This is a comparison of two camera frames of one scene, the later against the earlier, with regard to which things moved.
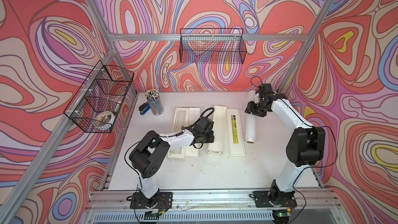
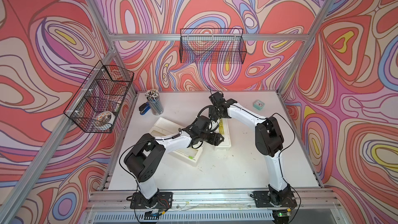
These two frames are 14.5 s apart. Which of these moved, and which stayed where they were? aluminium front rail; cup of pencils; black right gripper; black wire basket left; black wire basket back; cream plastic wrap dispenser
Moved: cream plastic wrap dispenser; black right gripper
Stayed: black wire basket left; cup of pencils; aluminium front rail; black wire basket back
